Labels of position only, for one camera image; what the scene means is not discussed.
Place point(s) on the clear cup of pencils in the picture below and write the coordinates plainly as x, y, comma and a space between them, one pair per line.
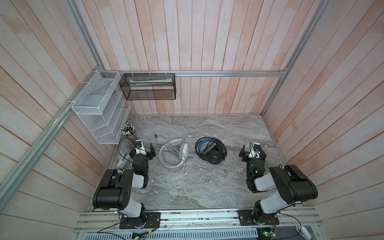
129, 131

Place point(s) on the white wire mesh shelf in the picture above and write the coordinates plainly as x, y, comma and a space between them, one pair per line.
101, 108

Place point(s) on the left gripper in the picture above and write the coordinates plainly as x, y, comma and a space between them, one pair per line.
150, 154

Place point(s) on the horizontal aluminium wall rail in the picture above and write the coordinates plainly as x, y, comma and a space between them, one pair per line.
181, 74

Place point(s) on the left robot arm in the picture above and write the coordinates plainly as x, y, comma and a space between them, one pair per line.
114, 190

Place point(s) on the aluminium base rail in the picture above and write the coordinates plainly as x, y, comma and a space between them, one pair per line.
203, 224

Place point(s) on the black and blue headphones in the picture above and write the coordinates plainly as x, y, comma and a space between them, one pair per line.
211, 150

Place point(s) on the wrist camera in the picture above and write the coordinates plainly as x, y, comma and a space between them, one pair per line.
139, 148
255, 151

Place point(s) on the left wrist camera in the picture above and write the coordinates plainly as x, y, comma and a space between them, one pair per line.
139, 148

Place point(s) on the black wire mesh basket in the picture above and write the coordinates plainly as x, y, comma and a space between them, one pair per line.
139, 87

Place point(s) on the white headphones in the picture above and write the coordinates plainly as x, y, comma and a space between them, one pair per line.
174, 153

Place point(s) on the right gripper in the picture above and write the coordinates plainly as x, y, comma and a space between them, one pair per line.
264, 158

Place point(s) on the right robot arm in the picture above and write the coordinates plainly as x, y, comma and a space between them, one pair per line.
291, 185

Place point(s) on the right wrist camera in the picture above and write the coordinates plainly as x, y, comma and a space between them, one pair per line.
255, 151

